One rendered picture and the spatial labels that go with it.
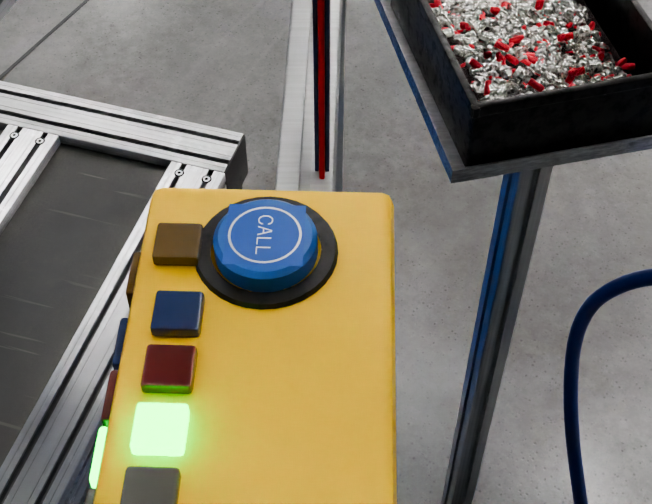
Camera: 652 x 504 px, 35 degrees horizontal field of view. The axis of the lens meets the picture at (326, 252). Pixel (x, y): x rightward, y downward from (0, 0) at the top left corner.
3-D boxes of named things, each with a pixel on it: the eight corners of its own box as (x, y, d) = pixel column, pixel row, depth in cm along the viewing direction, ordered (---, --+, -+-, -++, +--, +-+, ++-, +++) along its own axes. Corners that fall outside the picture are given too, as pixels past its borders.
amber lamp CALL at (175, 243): (199, 267, 40) (198, 257, 39) (152, 266, 40) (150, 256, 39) (204, 232, 41) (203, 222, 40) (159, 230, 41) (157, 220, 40)
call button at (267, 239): (315, 302, 39) (315, 274, 38) (210, 299, 39) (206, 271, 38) (319, 222, 42) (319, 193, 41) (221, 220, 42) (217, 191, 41)
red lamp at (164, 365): (192, 396, 36) (191, 387, 36) (141, 394, 36) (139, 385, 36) (198, 353, 37) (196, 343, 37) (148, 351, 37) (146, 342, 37)
